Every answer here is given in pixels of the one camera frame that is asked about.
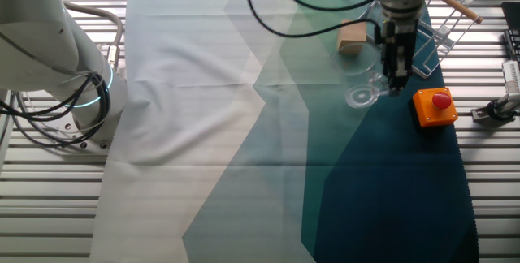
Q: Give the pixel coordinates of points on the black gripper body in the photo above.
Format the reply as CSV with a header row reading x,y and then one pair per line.
x,y
400,35

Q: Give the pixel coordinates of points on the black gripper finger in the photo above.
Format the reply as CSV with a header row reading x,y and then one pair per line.
x,y
389,74
404,78

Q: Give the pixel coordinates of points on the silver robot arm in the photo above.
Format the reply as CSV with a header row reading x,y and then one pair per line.
x,y
40,52

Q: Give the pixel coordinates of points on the wooden rod of rack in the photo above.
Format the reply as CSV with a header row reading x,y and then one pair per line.
x,y
459,7

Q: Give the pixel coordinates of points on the orange box with red button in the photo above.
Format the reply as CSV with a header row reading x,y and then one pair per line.
x,y
434,109

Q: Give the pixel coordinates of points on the small wooden block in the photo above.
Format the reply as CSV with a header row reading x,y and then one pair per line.
x,y
351,35

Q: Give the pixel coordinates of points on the black keyboard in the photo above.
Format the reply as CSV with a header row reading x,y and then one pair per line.
x,y
512,23

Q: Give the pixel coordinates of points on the blue green white tablecloth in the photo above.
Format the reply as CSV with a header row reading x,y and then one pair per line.
x,y
203,133

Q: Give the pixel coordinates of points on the silver depth camera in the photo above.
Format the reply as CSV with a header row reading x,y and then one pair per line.
x,y
512,77

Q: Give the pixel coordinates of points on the metal base plate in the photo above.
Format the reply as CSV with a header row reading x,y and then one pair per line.
x,y
67,127

